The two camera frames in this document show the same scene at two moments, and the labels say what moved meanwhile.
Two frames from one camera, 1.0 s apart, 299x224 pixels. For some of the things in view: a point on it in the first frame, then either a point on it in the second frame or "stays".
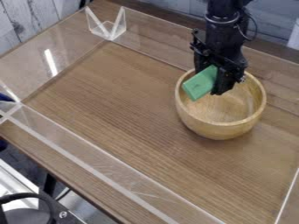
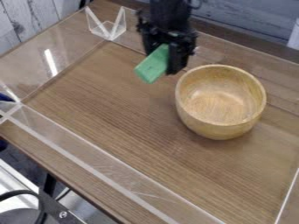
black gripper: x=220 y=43 → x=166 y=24
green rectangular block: x=201 y=82 → x=153 y=66
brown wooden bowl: x=220 y=116 stays
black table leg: x=50 y=185 stays
